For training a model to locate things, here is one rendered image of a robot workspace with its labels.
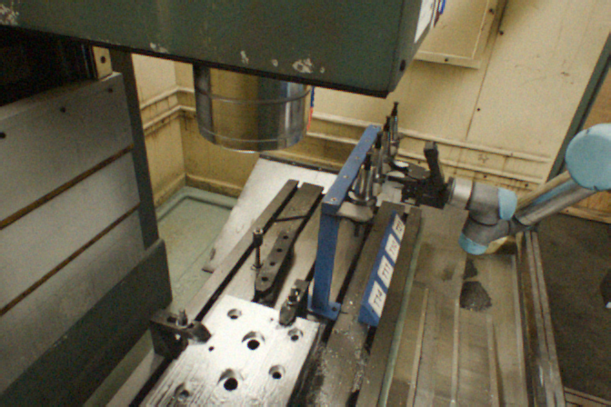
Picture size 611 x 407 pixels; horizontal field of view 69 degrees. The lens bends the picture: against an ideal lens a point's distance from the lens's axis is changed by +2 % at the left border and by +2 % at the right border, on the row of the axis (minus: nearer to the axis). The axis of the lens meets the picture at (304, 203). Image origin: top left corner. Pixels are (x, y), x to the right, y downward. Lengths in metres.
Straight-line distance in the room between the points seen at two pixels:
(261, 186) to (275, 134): 1.24
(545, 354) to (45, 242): 1.22
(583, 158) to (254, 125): 0.63
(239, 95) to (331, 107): 1.17
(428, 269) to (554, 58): 0.77
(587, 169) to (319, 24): 0.65
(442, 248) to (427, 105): 0.51
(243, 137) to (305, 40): 0.18
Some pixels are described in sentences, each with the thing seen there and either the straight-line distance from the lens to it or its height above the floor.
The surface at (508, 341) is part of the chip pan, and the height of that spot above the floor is 0.67.
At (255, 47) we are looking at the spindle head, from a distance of 0.48.
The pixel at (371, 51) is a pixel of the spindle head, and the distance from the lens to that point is 0.44.
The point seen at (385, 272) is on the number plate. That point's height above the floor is 0.94.
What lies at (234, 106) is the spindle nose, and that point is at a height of 1.53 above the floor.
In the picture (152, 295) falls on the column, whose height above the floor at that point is 0.73.
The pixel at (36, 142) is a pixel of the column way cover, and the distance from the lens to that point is 0.94.
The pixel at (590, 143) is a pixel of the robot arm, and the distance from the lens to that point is 0.96.
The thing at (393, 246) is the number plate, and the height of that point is 0.94.
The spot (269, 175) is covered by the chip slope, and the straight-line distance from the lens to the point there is 1.84.
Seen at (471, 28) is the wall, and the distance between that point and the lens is 1.57.
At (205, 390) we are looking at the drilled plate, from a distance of 0.90.
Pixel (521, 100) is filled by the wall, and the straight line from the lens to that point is 1.63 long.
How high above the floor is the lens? 1.73
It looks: 33 degrees down
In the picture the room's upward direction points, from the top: 4 degrees clockwise
